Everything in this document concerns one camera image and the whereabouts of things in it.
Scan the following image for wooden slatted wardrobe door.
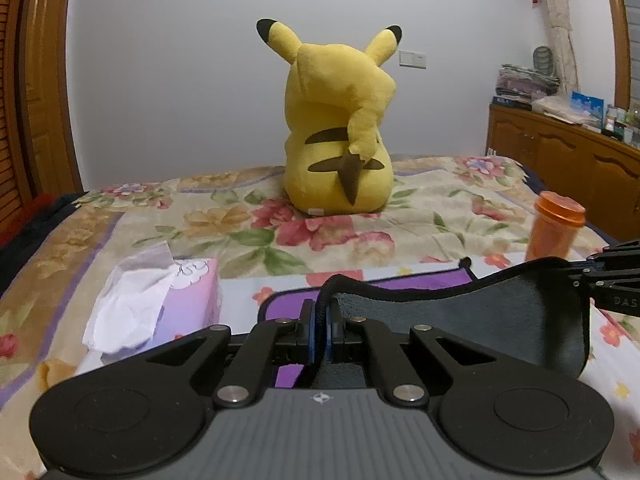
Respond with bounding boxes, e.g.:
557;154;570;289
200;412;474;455
1;0;82;228

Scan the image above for blue picture card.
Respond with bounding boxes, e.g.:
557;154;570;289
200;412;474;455
570;91;604;129

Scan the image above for yellow Pikachu plush toy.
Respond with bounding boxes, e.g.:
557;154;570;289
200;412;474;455
256;18;402;216

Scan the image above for floral bed blanket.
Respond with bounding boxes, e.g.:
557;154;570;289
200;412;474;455
0;154;640;480

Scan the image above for orange plastic cup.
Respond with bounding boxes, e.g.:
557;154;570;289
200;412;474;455
525;191;586;261

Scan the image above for white wall switch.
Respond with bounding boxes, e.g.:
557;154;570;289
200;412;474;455
398;50;426;70

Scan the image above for brown wooden cabinet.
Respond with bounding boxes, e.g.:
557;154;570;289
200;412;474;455
486;104;640;242

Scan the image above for stack of folded fabrics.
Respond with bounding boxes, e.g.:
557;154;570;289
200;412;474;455
496;64;560;102

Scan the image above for purple tissue box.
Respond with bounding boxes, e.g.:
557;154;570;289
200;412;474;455
78;242;220;373

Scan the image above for purple and grey towel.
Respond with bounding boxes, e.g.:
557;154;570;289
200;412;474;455
257;258;590;377

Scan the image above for floral curtain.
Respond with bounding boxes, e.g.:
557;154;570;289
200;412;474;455
542;0;579;96

